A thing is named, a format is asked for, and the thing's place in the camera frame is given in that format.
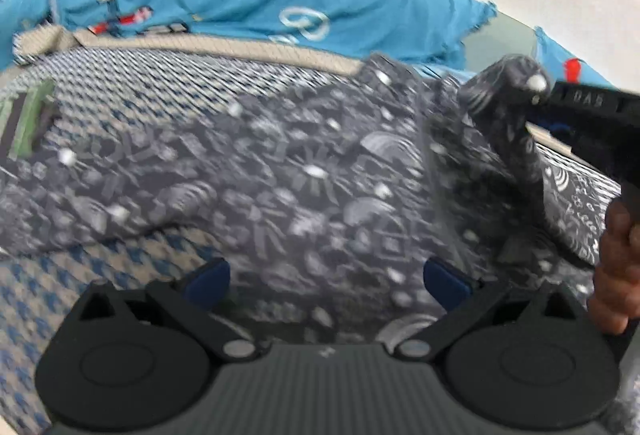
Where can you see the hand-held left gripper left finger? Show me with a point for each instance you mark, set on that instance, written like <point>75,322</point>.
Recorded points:
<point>210,282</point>

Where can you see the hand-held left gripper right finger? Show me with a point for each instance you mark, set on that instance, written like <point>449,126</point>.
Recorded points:
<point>445,282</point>

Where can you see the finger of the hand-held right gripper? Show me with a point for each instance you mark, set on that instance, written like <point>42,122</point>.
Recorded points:
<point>552,120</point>

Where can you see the grey doodle print fleece garment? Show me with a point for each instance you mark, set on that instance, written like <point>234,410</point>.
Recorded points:
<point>300,195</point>

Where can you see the person's right hand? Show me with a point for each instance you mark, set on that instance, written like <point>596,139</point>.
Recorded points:
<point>612,265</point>

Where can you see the grey pad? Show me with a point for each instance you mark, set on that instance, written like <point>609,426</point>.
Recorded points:
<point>500,45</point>

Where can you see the blue beige houndstooth blanket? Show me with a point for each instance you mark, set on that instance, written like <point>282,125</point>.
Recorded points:
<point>175,90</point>

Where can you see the green grey striped folded shirt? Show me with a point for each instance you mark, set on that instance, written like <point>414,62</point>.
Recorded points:
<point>27,120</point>

